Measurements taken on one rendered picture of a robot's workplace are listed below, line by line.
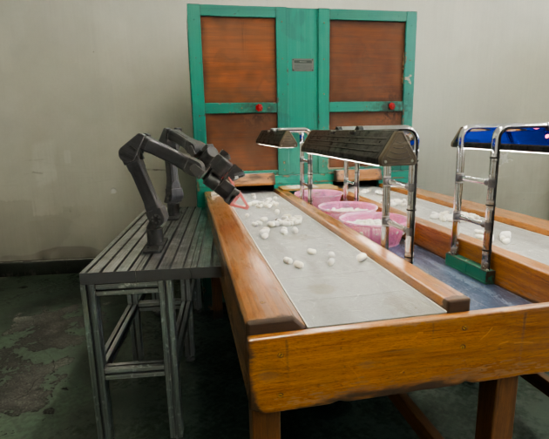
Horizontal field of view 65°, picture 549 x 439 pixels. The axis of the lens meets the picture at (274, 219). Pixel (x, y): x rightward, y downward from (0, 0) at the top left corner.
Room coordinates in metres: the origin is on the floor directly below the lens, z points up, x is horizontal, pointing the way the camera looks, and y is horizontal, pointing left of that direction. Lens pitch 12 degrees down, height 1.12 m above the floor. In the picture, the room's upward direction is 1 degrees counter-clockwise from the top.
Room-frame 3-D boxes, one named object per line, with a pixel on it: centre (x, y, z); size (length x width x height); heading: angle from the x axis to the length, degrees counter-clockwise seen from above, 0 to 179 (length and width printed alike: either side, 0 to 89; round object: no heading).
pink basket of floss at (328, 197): (2.35, -0.25, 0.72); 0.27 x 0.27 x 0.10
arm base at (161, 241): (1.66, 0.47, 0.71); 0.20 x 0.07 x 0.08; 6
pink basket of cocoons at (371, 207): (1.92, -0.33, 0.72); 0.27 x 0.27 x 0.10
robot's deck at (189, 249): (1.98, 0.26, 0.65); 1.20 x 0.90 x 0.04; 6
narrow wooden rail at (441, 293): (1.73, -0.20, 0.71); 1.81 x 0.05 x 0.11; 11
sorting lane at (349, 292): (1.69, -0.03, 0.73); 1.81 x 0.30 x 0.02; 11
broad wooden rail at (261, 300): (1.65, 0.18, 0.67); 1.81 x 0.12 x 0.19; 11
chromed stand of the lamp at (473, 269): (1.27, -0.67, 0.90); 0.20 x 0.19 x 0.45; 11
